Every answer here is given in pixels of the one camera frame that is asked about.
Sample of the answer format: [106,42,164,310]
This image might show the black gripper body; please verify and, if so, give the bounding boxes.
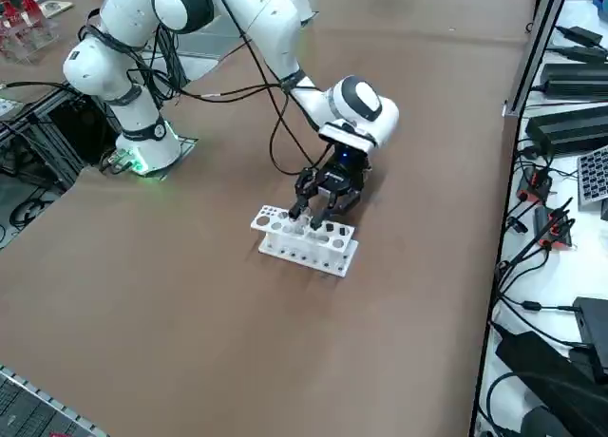
[318,143,372,197]

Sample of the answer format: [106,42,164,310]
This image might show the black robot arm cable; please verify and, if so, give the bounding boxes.
[151,0,333,177]

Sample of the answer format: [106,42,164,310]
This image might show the orange black device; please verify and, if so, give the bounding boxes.
[533,202,577,252]
[516,164,555,204]

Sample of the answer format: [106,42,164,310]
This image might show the white test tube rack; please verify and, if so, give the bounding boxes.
[250,203,361,280]

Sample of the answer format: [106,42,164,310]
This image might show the aluminium frame post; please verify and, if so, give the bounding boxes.
[502,0,574,120]

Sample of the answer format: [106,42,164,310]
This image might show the black metal frame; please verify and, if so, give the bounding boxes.
[0,83,123,191]

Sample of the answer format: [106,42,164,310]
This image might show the clear glass test tube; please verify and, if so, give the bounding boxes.
[296,208,317,241]

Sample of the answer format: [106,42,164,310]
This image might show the large black power brick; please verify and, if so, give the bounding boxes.
[495,331,608,437]

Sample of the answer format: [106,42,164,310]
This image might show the clear acrylic box red items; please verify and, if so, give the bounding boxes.
[0,0,61,67]

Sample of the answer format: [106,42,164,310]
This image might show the slim black power adapter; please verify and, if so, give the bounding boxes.
[545,45,608,64]

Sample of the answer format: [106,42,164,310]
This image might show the black white checker board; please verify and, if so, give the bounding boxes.
[576,144,608,211]

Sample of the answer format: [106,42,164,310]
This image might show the small black power adapter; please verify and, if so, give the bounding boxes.
[555,25,605,49]

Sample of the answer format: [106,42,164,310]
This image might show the black box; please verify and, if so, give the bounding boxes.
[571,295,608,362]

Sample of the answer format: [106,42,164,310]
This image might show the aluminium rail with grid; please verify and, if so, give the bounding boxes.
[0,364,109,437]

